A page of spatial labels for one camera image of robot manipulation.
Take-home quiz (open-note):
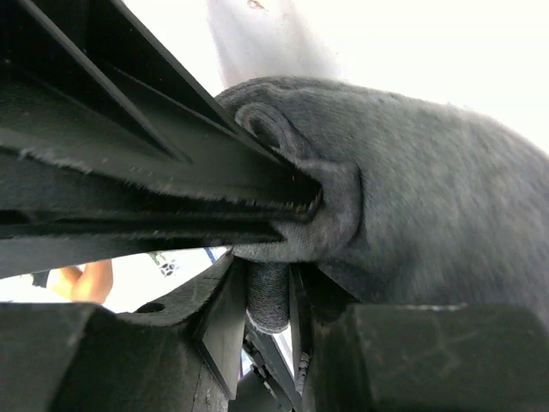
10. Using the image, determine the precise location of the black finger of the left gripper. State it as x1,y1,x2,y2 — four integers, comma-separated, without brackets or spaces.
1,1,322,277

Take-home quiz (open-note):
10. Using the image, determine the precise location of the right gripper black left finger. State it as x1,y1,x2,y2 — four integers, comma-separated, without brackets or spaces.
1,254,245,411

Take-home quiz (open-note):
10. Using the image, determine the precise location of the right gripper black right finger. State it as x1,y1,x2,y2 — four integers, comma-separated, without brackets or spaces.
289,264,548,411

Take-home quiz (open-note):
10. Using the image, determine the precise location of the grey sock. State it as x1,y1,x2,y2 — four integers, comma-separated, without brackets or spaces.
217,77,548,334

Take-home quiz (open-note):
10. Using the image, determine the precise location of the person's forearm in background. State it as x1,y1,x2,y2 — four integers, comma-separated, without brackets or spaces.
46,259,113,304

